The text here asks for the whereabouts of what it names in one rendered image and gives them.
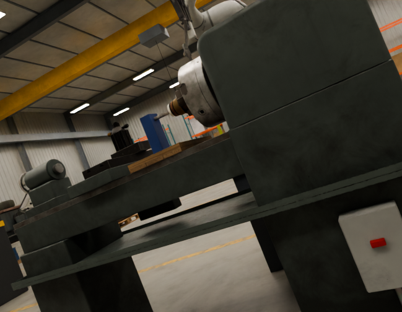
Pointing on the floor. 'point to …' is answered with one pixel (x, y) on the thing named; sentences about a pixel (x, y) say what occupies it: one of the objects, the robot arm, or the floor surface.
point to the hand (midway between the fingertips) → (190, 30)
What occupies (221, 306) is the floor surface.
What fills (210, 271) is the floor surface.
